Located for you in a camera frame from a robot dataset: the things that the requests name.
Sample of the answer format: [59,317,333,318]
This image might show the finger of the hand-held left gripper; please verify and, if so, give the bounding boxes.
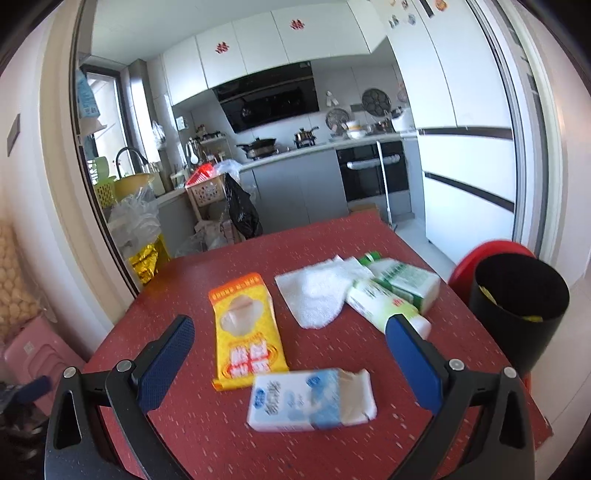
[14,375,52,403]

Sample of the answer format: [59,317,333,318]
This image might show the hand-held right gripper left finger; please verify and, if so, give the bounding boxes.
[46,315,195,480]

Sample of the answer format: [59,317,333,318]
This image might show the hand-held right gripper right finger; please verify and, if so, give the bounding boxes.
[385,314,536,480]

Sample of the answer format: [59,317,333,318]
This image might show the white green bottle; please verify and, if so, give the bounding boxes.
[345,278,432,337]

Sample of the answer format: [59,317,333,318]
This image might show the green white carton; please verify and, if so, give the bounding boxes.
[358,251,441,310]

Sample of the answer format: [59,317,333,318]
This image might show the yellow orange packet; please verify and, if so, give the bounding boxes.
[208,272,291,392]

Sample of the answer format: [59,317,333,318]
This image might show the black bin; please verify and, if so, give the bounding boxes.
[467,254,571,374]

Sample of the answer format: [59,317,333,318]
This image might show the white cloth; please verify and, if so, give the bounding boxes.
[274,255,375,329]

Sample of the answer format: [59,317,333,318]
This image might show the white blue tissue pack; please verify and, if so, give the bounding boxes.
[246,368,378,433]

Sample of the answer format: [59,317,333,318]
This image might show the pink plastic stool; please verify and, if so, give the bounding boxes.
[4,318,86,384]

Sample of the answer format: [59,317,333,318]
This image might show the gold foil bag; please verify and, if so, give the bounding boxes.
[128,235,171,287]

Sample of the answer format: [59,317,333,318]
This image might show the red plastic stool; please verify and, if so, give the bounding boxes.
[448,239,536,289]

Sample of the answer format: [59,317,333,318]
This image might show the cream textured cushion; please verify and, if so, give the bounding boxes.
[0,222,44,342]

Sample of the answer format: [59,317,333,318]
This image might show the clear plastic bag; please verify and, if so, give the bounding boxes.
[108,187,160,252]

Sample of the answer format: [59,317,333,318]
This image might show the black plastic bag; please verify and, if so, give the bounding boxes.
[224,173,264,238]

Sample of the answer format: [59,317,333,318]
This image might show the yellow basin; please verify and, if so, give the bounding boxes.
[113,173,155,201]

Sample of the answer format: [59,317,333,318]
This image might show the black built-in oven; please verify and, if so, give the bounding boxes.
[335,141,411,204]

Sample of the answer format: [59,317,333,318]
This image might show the green plastic basket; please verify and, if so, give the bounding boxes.
[90,157,118,208]

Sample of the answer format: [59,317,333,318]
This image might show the red basket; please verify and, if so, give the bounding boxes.
[185,165,218,188]

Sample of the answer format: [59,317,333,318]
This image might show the grey base cabinets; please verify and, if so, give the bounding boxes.
[240,150,349,234]

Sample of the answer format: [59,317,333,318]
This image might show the white refrigerator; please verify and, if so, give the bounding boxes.
[372,0,518,259]

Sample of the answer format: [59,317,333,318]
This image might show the steel kitchen faucet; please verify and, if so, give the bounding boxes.
[115,148,148,178]

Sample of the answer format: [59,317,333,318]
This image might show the black wok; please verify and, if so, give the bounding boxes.
[236,137,279,158]

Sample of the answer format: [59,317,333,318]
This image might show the blue white box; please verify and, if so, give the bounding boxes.
[76,69,101,121]

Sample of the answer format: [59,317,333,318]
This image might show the black range hood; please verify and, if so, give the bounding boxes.
[212,61,321,134]

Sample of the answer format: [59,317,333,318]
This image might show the white wall cabinets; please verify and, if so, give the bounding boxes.
[161,0,389,106]

